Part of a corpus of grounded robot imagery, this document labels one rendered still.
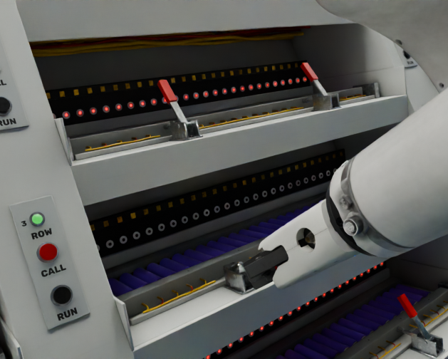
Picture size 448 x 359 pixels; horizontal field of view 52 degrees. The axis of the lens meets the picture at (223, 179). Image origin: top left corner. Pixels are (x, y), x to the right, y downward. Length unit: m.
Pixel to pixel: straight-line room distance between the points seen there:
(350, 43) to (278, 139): 0.36
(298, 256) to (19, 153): 0.29
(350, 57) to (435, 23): 0.57
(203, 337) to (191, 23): 0.41
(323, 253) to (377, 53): 0.59
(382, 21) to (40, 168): 0.34
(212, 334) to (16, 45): 0.38
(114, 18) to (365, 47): 0.50
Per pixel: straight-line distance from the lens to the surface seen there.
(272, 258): 0.42
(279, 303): 0.59
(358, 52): 0.94
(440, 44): 0.41
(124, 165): 0.52
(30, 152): 0.50
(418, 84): 0.93
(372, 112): 0.81
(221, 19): 0.70
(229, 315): 0.54
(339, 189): 0.36
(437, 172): 0.30
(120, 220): 0.66
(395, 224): 0.34
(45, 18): 0.59
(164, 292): 0.57
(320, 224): 0.37
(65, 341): 0.47
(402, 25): 0.39
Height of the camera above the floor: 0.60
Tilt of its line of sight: 7 degrees up
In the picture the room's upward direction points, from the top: 21 degrees counter-clockwise
